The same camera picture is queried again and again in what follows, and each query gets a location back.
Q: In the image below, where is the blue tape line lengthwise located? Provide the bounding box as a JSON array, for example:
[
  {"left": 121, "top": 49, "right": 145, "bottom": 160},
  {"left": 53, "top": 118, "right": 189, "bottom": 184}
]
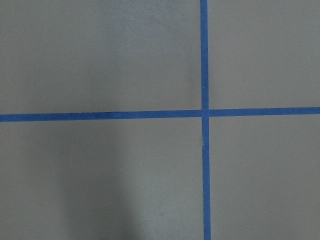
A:
[{"left": 200, "top": 0, "right": 212, "bottom": 240}]

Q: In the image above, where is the blue tape line crosswise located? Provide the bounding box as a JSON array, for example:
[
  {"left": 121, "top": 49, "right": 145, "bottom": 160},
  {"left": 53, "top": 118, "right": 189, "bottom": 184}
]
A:
[{"left": 0, "top": 107, "right": 320, "bottom": 123}]

